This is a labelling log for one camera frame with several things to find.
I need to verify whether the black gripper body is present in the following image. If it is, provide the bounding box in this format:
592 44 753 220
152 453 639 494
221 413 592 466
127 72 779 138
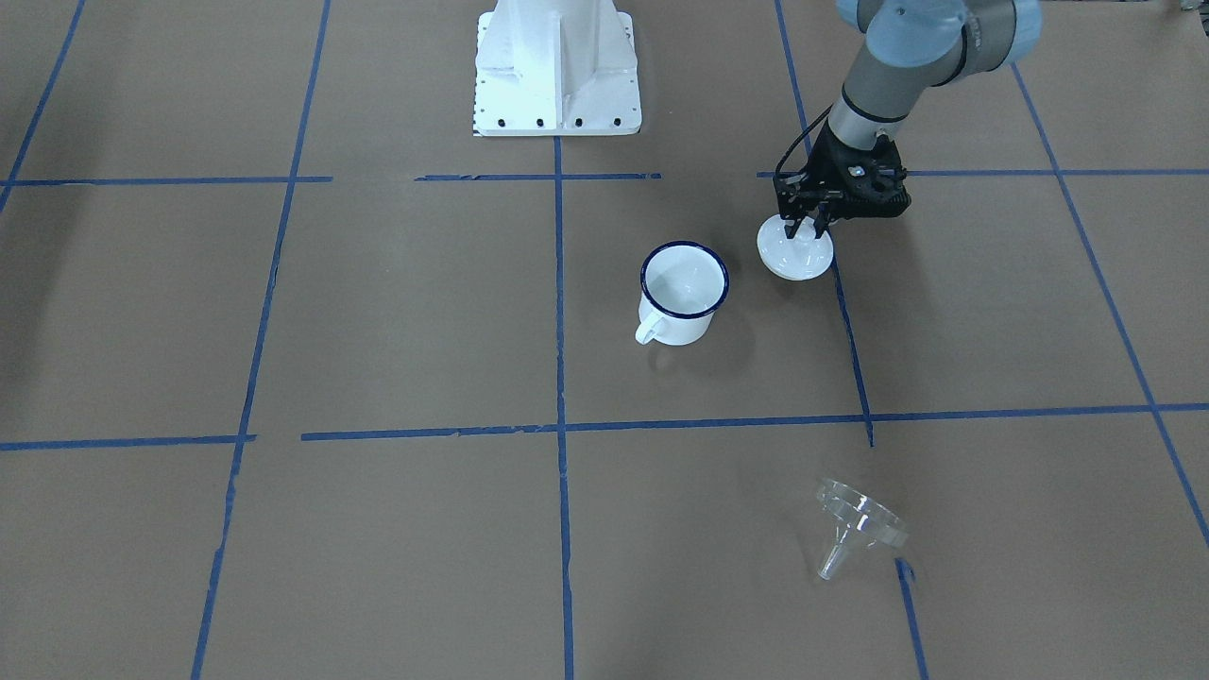
775 127 912 221

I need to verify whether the white cup lid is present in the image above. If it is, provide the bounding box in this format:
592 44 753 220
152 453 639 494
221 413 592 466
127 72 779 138
757 215 835 282

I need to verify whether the clear plastic funnel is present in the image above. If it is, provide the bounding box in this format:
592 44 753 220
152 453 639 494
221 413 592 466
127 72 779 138
816 478 910 581

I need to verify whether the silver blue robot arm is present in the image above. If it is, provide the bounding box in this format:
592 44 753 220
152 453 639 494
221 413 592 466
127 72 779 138
773 1 1045 238

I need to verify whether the white enamel cup blue rim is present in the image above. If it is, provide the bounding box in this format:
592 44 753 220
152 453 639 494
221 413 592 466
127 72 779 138
635 240 730 346

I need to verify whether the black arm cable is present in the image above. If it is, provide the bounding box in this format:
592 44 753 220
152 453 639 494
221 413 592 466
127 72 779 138
773 104 832 185

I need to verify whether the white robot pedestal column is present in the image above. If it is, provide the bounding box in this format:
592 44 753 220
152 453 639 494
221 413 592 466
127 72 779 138
472 1 643 137

